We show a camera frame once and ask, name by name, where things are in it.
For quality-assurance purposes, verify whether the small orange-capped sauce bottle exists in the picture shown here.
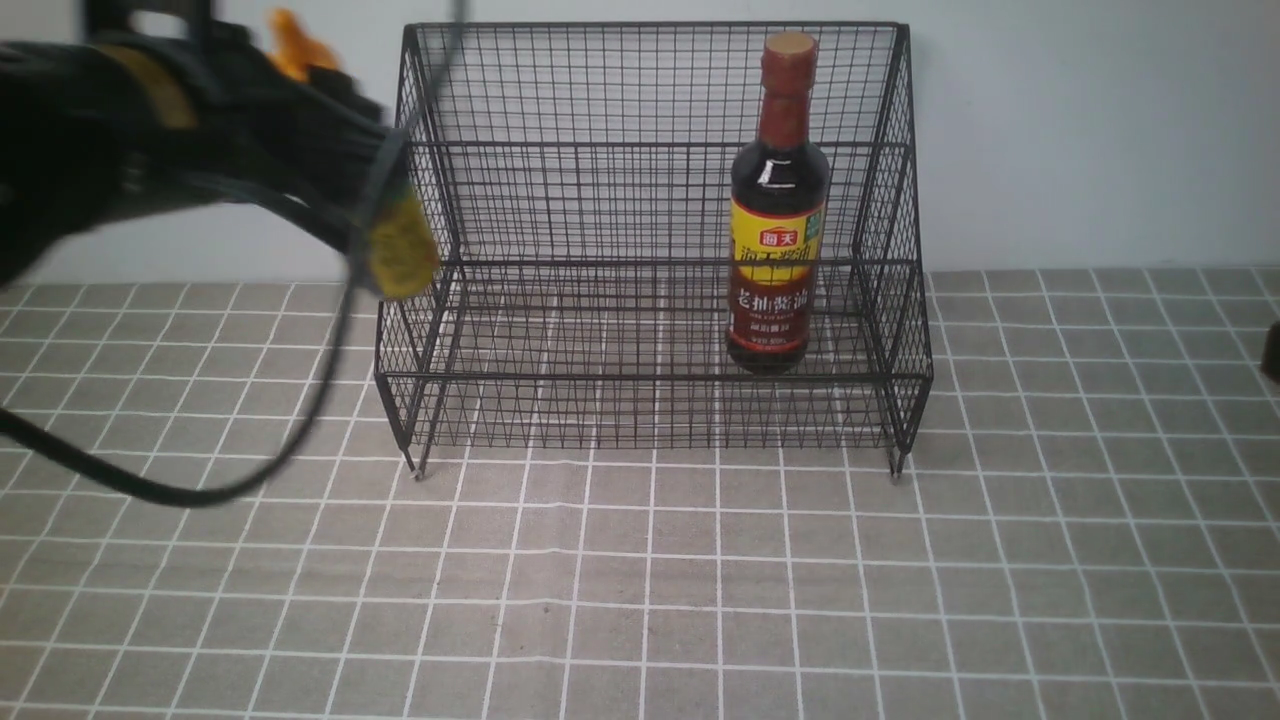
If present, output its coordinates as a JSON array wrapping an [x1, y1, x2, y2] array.
[[268, 8, 440, 300]]

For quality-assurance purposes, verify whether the black wire mesh shelf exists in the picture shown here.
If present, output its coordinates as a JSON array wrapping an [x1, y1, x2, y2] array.
[[375, 20, 934, 474]]

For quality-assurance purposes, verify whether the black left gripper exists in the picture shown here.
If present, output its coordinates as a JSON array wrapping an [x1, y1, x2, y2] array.
[[1, 1, 360, 284]]

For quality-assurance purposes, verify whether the grey checkered tablecloth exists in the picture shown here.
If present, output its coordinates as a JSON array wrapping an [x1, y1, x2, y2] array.
[[1, 268, 1279, 719]]

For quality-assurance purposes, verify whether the black cable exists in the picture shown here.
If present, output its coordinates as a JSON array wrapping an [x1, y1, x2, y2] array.
[[0, 129, 401, 509]]

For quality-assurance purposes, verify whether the tall dark soy sauce bottle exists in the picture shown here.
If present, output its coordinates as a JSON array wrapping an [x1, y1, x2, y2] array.
[[724, 31, 831, 375]]

